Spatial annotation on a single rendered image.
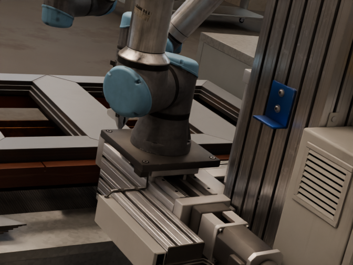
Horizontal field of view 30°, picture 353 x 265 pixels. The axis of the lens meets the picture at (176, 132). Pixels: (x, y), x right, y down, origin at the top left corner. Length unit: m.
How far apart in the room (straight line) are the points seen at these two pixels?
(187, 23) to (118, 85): 0.46
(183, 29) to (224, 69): 1.21
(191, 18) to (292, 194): 0.65
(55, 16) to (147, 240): 0.56
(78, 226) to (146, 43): 0.73
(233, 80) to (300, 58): 1.55
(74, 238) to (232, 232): 0.63
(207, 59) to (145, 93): 1.75
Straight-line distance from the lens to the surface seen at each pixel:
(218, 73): 3.06
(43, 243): 1.85
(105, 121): 2.26
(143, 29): 1.41
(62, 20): 1.58
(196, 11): 1.82
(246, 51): 2.94
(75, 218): 1.99
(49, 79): 2.65
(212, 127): 2.41
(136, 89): 1.40
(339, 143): 1.31
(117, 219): 1.46
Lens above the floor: 1.60
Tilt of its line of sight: 19 degrees down
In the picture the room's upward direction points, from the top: 11 degrees clockwise
